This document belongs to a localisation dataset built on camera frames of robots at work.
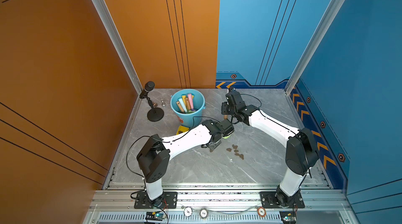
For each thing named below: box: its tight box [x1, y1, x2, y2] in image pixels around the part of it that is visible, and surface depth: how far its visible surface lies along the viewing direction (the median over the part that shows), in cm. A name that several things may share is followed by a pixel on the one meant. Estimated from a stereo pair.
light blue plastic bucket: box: [170, 88, 206, 128], surface depth 98 cm
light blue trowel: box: [177, 97, 188, 114], surface depth 98 cm
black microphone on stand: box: [139, 81, 165, 122], surface depth 105 cm
